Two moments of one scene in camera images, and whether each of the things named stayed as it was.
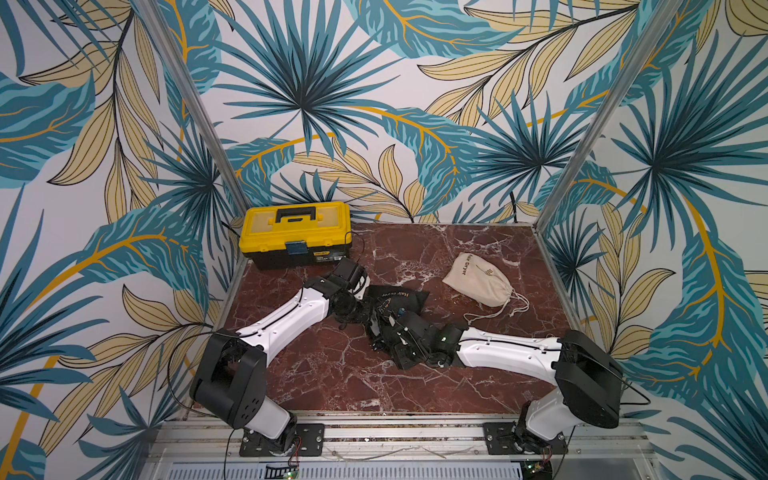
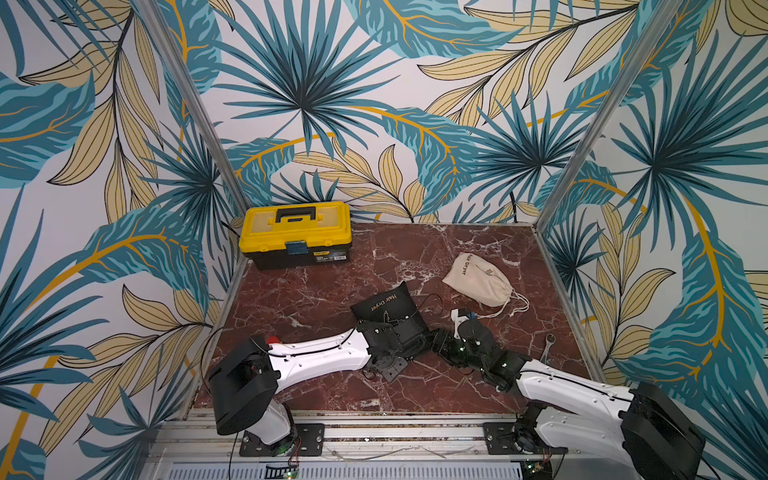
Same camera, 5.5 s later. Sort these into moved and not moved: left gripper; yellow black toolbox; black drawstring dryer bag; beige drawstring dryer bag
Moved: left gripper; black drawstring dryer bag
Not moved: yellow black toolbox; beige drawstring dryer bag
